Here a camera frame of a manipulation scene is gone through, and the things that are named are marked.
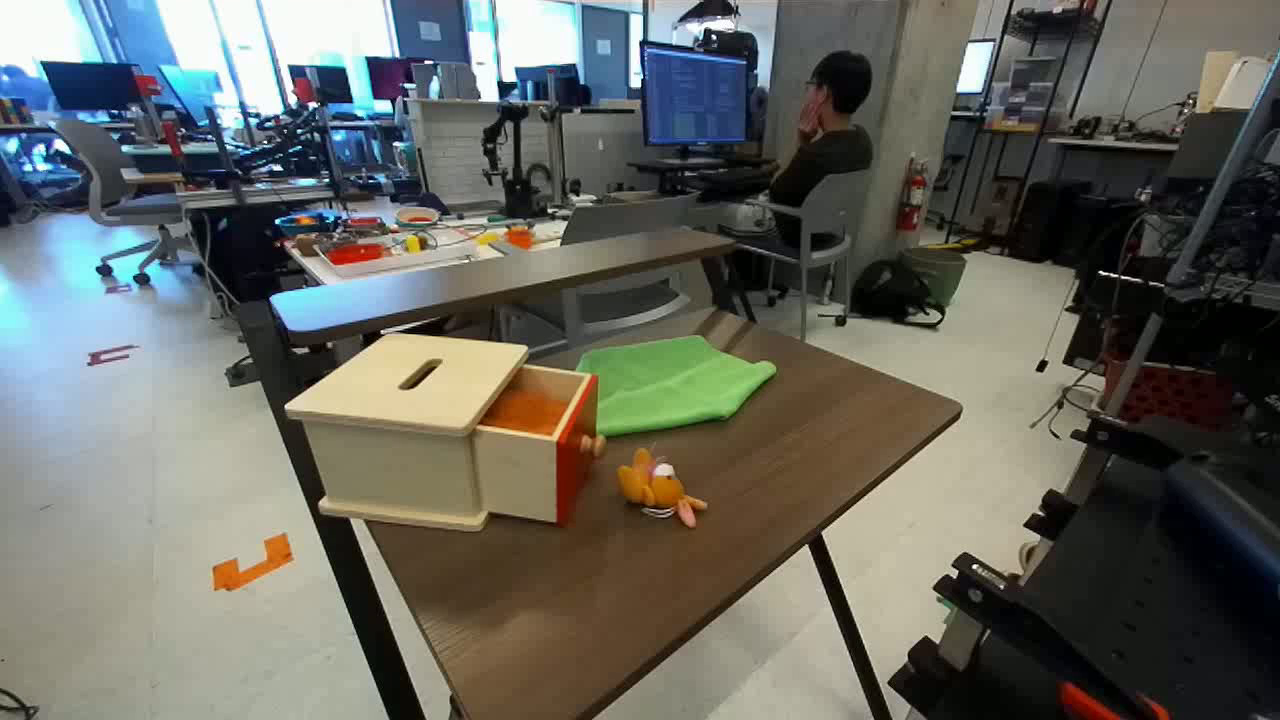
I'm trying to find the green cloth towel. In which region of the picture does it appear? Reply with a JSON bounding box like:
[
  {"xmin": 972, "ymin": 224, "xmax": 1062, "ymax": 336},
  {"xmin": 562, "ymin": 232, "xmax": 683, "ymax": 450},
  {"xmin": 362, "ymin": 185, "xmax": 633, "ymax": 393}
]
[{"xmin": 571, "ymin": 332, "xmax": 782, "ymax": 440}]

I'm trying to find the pale wooden plank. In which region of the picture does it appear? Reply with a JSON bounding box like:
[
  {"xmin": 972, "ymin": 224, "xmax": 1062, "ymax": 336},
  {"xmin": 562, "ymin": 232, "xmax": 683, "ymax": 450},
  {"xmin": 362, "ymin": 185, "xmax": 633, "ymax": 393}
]
[{"xmin": 694, "ymin": 308, "xmax": 751, "ymax": 352}]

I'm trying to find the orange plush toy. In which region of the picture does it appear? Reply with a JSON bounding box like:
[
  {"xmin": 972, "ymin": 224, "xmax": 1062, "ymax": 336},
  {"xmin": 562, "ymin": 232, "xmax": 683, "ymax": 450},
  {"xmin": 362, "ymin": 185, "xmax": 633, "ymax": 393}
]
[{"xmin": 614, "ymin": 443, "xmax": 714, "ymax": 532}]

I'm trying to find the wooden drawer orange front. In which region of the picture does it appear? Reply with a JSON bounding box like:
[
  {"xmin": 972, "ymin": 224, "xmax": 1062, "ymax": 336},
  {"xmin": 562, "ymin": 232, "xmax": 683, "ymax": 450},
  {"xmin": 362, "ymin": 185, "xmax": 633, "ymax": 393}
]
[{"xmin": 473, "ymin": 361, "xmax": 609, "ymax": 528}]

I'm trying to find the grey desk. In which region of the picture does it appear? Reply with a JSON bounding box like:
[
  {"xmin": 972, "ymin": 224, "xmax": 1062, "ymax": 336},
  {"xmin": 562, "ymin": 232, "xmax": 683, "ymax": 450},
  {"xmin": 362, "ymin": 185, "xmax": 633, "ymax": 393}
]
[{"xmin": 269, "ymin": 224, "xmax": 741, "ymax": 348}]

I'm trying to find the dark wood table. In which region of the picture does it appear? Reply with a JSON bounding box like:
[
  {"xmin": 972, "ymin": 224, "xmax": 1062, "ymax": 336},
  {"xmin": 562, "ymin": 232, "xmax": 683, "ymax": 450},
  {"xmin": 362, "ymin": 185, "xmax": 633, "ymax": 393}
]
[{"xmin": 272, "ymin": 308, "xmax": 967, "ymax": 720}]

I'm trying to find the pale wooden box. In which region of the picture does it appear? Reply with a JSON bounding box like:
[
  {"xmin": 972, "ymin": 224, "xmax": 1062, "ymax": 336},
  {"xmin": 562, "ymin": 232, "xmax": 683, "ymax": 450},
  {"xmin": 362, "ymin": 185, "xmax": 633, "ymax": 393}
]
[{"xmin": 280, "ymin": 332, "xmax": 538, "ymax": 537}]

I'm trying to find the black backpack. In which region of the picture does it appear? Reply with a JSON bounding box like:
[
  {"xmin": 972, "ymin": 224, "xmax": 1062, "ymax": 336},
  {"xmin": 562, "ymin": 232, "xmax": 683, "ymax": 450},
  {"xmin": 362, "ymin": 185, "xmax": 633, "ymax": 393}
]
[{"xmin": 853, "ymin": 257, "xmax": 949, "ymax": 332}]

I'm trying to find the white table with colourful toys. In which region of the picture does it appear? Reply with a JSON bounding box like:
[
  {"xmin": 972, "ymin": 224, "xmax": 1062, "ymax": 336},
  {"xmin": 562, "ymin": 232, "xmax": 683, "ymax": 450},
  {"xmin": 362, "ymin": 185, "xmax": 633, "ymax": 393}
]
[{"xmin": 278, "ymin": 194, "xmax": 578, "ymax": 289}]

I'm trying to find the large computer monitor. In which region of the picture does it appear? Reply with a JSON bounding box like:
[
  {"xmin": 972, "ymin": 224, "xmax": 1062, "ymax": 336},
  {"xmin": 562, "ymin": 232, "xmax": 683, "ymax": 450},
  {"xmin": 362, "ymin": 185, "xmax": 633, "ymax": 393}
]
[{"xmin": 636, "ymin": 35, "xmax": 758, "ymax": 156}]

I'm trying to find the seated person dark sweater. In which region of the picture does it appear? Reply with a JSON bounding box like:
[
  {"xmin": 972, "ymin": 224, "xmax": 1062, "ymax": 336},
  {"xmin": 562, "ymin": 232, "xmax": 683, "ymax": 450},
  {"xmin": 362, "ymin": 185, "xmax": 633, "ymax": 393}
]
[{"xmin": 694, "ymin": 47, "xmax": 880, "ymax": 245}]

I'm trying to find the red fire extinguisher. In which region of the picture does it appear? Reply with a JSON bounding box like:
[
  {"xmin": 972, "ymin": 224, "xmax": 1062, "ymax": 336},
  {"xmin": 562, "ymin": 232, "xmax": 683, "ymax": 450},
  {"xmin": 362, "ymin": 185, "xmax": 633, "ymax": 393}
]
[{"xmin": 893, "ymin": 156, "xmax": 933, "ymax": 240}]

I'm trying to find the green bag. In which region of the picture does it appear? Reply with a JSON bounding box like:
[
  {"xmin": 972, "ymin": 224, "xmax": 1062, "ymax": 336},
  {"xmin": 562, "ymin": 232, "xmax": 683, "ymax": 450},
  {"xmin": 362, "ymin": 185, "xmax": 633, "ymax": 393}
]
[{"xmin": 904, "ymin": 245, "xmax": 972, "ymax": 320}]

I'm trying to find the black storage shelf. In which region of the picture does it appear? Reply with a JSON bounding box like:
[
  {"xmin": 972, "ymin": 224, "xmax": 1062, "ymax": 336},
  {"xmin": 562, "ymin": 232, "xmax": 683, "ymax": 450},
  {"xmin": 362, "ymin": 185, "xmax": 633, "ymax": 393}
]
[{"xmin": 938, "ymin": 0, "xmax": 1111, "ymax": 245}]

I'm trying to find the red crate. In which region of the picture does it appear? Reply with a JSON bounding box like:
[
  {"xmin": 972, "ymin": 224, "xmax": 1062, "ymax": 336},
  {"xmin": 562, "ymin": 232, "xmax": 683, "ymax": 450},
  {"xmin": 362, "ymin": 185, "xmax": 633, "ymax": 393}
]
[{"xmin": 1111, "ymin": 354, "xmax": 1238, "ymax": 431}]

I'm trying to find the grey office swivel chair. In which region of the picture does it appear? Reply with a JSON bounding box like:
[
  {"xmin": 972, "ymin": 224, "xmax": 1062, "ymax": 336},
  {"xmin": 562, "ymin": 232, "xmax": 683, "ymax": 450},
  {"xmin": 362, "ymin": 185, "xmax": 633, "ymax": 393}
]
[{"xmin": 53, "ymin": 114, "xmax": 206, "ymax": 292}]

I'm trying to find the grey metal pole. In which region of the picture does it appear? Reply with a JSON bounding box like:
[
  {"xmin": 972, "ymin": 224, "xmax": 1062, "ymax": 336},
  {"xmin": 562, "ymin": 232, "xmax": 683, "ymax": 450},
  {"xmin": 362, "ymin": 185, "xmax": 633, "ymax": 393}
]
[{"xmin": 1101, "ymin": 64, "xmax": 1280, "ymax": 415}]

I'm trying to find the small dark monitor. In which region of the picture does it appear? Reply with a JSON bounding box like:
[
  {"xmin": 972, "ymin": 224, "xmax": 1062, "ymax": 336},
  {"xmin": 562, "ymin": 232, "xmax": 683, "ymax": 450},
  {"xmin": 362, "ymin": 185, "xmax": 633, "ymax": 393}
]
[{"xmin": 36, "ymin": 54, "xmax": 140, "ymax": 114}]

